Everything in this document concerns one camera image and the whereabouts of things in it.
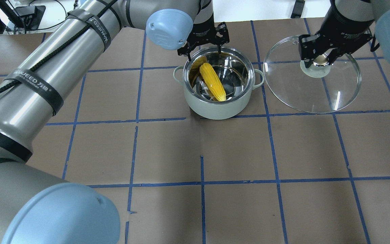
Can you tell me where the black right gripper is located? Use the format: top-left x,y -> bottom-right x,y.
298,9 -> 373,68

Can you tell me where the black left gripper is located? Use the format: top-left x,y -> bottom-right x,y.
177,15 -> 230,62

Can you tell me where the glass pot lid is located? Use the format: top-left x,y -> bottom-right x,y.
263,35 -> 362,114

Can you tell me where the yellow corn cob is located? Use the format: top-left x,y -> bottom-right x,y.
199,62 -> 226,102

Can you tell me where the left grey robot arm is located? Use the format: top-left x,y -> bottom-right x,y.
0,0 -> 223,244

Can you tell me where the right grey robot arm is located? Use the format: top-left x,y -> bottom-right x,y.
299,0 -> 390,68

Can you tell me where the pale green cooking pot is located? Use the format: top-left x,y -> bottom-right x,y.
173,46 -> 265,120

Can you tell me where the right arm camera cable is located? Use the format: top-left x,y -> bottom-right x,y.
369,29 -> 382,52

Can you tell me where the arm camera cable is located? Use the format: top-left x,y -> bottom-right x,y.
0,0 -> 117,105
369,29 -> 382,52

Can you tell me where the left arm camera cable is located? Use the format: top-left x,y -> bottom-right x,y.
0,0 -> 117,105

